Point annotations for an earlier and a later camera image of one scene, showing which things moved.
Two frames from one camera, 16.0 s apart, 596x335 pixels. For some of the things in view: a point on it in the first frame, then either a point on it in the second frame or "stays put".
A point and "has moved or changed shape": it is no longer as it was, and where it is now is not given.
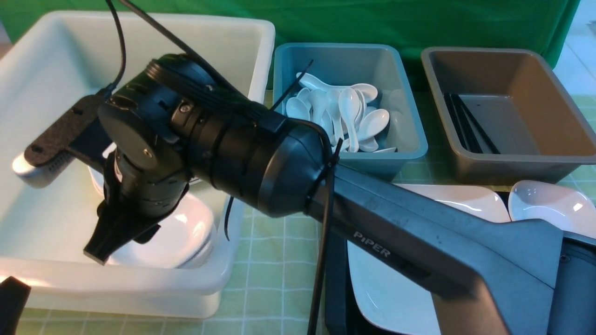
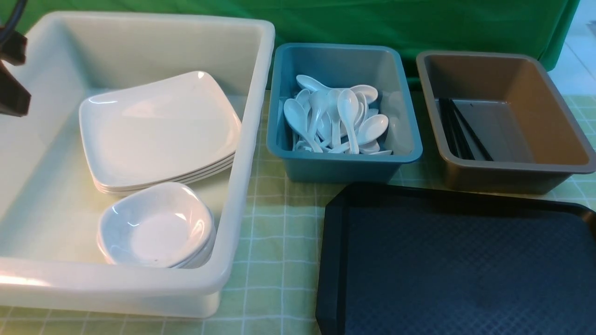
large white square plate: (388, 301) has moved or changed shape
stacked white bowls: (183, 239) stays put
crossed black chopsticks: (456, 105) -> (450, 111)
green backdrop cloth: (531, 24) stays put
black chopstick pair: (464, 125) -> (454, 130)
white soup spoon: (349, 103) stays put
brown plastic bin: (541, 134) stays put
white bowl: (565, 209) -> (167, 225)
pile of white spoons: (343, 110) stays put
